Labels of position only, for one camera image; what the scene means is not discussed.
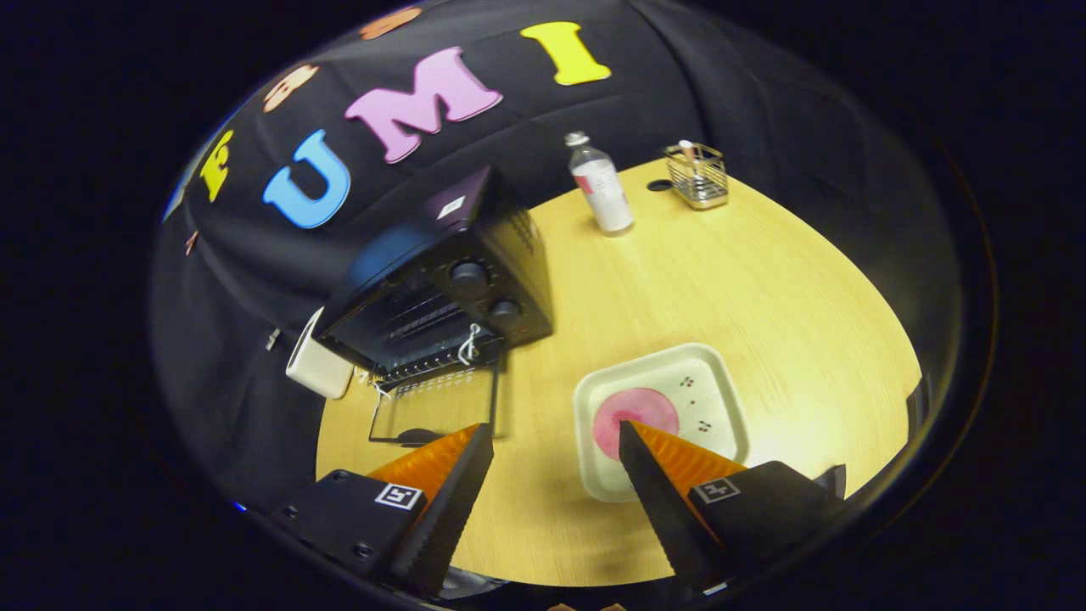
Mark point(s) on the clear plastic bottle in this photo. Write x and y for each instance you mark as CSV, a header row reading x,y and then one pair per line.
x,y
604,191

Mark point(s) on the cream square plate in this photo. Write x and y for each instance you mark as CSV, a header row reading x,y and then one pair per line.
x,y
708,382

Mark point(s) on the black toaster oven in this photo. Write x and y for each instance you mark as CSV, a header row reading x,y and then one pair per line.
x,y
513,276

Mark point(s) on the black round table grommet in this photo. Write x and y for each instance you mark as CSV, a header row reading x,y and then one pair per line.
x,y
659,185

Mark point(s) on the pink round food slice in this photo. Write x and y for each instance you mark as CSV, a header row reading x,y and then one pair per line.
x,y
645,407

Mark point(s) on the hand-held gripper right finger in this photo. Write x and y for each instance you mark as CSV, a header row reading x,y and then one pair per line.
x,y
657,509

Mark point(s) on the white bread toaster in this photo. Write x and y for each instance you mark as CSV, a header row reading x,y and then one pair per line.
x,y
316,367

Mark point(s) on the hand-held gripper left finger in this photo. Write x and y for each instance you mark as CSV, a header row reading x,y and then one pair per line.
x,y
445,518

